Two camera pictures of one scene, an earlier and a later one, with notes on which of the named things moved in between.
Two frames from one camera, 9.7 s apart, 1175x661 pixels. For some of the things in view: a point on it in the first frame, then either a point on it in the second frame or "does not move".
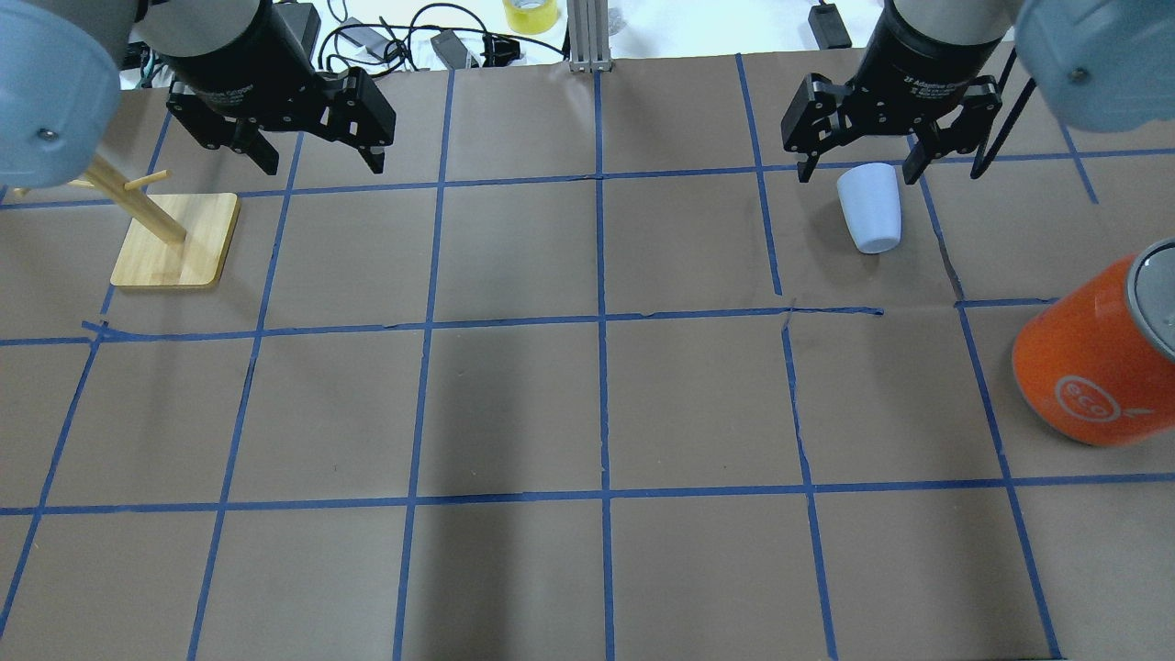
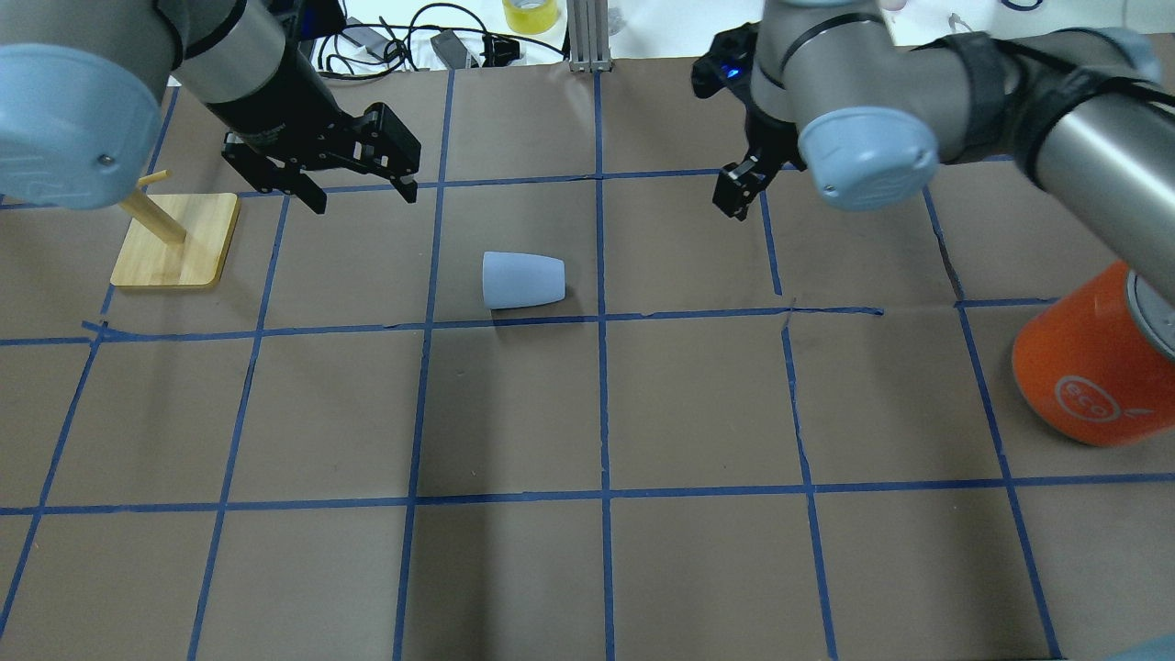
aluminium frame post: (588, 36) does not move
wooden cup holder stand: (168, 240) does not move
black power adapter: (450, 49) does not move
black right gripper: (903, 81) -> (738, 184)
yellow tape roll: (531, 21) does not move
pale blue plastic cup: (870, 197) -> (515, 279)
